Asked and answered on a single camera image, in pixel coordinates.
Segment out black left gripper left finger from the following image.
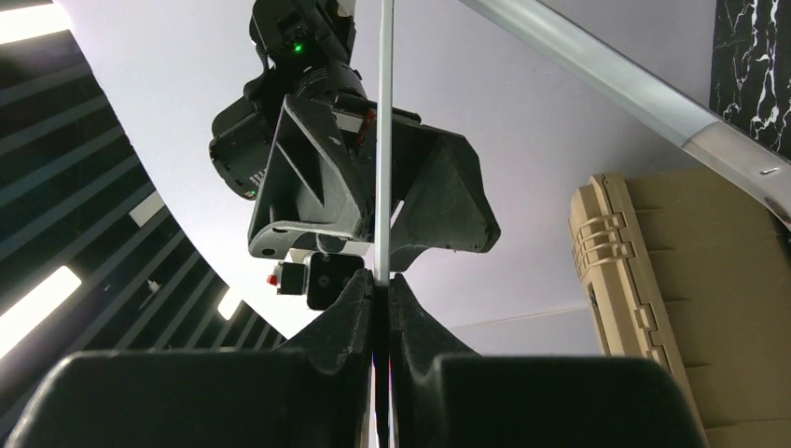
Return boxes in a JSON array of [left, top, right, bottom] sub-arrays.
[[7, 270, 373, 447]]

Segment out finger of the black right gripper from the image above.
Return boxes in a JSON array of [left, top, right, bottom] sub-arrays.
[[390, 121, 501, 273]]

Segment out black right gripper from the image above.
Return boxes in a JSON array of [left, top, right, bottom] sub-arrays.
[[208, 0, 427, 259]]

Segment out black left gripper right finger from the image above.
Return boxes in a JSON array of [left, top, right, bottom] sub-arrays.
[[389, 276, 704, 447]]

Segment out metal serving tongs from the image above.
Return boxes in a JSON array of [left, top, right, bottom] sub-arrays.
[[394, 1, 790, 356]]

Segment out tan plastic toolbox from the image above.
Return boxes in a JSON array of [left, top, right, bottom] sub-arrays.
[[568, 168, 790, 447]]

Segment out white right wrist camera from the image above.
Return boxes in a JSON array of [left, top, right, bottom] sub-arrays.
[[267, 252, 365, 311]]

